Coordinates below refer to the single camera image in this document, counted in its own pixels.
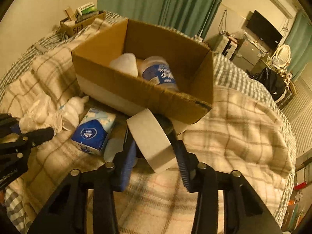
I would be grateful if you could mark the silver mini fridge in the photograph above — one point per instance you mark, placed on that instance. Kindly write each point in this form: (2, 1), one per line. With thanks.
(246, 55)

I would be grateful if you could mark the white louvered wardrobe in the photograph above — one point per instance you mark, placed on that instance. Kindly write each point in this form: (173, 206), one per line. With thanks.
(298, 113)

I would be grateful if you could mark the green white medicine box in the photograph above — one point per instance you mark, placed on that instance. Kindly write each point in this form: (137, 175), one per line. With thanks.
(85, 9)

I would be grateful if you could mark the green curtain right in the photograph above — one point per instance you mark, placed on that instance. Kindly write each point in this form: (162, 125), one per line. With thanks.
(299, 41)

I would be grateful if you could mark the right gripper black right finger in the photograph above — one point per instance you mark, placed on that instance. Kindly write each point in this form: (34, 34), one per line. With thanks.
(244, 211)

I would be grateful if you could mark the small cardboard box SF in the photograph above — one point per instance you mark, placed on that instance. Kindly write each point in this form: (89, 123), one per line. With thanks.
(71, 29)

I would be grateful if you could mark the clear plastic water bottle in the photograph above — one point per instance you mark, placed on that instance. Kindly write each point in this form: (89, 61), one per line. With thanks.
(156, 70)

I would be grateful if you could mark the blue tissue pack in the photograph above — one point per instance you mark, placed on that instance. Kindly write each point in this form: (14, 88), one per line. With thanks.
(93, 132)

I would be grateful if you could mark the black wall television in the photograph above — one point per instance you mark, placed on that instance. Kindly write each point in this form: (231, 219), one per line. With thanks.
(263, 29)

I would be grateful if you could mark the large open cardboard box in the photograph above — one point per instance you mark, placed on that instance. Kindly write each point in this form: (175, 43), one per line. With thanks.
(190, 62)

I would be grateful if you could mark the white suitcase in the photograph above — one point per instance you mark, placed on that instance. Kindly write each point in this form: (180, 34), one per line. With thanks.
(226, 45)

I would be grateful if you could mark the white toy figure bottle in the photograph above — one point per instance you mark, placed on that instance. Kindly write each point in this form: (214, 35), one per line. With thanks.
(71, 111)

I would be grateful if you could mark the white cloth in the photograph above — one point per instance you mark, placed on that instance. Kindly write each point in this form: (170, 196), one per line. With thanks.
(41, 115)

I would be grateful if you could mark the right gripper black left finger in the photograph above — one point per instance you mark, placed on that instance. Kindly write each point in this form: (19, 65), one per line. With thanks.
(65, 210)

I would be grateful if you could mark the green curtain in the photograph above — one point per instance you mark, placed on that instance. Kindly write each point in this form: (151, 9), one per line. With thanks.
(192, 17)
(299, 41)

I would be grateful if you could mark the dark translucent cup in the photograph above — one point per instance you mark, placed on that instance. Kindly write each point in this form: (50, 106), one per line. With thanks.
(167, 126)

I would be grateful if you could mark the white sock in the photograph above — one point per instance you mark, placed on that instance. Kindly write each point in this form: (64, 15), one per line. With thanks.
(126, 63)

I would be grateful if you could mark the green curtain left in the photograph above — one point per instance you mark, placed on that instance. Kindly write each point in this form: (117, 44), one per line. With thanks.
(192, 17)

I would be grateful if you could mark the beige plaid blanket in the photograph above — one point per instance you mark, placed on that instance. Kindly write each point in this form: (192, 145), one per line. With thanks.
(219, 151)

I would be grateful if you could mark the white oval mirror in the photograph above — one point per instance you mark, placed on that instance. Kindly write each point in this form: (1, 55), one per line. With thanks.
(282, 56)

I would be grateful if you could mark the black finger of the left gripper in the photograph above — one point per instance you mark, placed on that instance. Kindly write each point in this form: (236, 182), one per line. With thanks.
(8, 124)
(27, 141)

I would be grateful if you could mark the white tape roll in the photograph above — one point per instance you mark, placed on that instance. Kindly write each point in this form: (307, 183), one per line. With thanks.
(152, 141)

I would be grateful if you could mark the black jacket on chair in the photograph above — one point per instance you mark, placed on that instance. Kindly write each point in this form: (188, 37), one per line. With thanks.
(272, 81)

